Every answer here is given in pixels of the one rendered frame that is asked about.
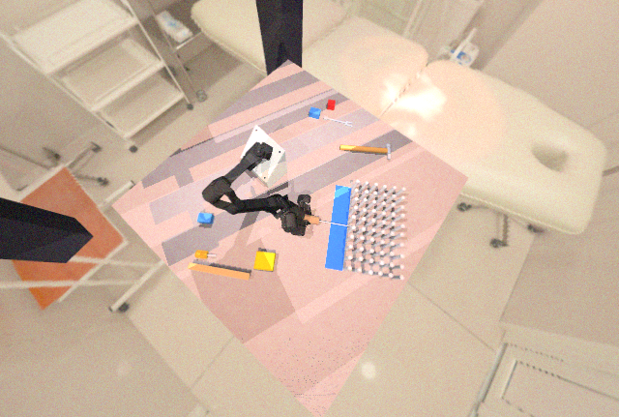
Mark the small blue block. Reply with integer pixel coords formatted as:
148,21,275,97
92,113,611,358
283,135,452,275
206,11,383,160
309,107,321,119
197,213,215,224

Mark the blue flat strip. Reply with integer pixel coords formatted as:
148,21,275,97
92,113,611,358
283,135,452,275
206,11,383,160
325,185,351,271

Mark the hammer with orange handle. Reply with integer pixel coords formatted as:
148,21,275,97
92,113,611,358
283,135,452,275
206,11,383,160
339,143,391,160

